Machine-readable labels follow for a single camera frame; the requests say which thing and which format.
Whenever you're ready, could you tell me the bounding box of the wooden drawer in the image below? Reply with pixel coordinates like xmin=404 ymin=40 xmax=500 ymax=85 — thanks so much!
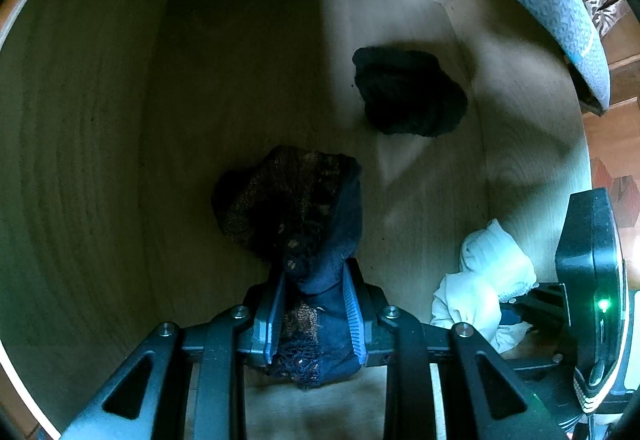
xmin=0 ymin=0 xmax=597 ymax=440

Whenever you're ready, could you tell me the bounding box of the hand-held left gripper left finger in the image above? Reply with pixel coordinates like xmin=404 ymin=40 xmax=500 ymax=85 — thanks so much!
xmin=60 ymin=271 xmax=288 ymax=440

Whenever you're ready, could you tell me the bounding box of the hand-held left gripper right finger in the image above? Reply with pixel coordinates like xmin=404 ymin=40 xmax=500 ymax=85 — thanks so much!
xmin=342 ymin=258 xmax=566 ymax=440

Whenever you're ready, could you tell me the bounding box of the navy lace underwear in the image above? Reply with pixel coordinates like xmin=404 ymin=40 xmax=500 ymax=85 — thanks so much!
xmin=211 ymin=146 xmax=364 ymax=391

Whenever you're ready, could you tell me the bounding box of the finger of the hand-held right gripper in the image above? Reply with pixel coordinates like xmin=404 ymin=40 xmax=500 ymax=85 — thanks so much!
xmin=499 ymin=284 xmax=571 ymax=327
xmin=505 ymin=349 xmax=581 ymax=374

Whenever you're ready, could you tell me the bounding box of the white sock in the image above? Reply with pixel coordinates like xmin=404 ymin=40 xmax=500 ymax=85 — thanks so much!
xmin=430 ymin=218 xmax=539 ymax=355

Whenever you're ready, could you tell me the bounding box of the black sock bundle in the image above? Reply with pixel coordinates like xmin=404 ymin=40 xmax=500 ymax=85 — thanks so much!
xmin=352 ymin=46 xmax=470 ymax=138

